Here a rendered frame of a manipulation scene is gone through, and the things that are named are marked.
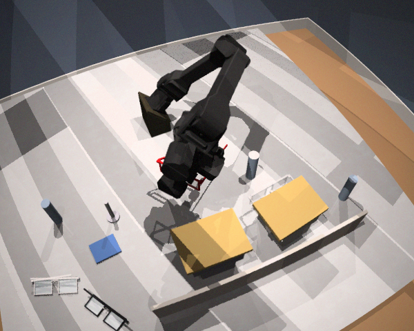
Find blue flat rectangular block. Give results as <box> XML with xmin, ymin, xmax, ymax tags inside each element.
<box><xmin>89</xmin><ymin>234</ymin><xmax>122</xmax><ymax>263</ymax></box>

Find black square-framed glasses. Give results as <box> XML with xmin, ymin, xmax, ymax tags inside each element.
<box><xmin>84</xmin><ymin>288</ymin><xmax>129</xmax><ymax>331</ymax></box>

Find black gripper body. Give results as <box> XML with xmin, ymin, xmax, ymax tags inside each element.
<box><xmin>157</xmin><ymin>133</ymin><xmax>209</xmax><ymax>199</ymax></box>

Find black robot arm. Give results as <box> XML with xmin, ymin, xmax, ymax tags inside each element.
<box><xmin>145</xmin><ymin>34</ymin><xmax>250</xmax><ymax>181</ymax></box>

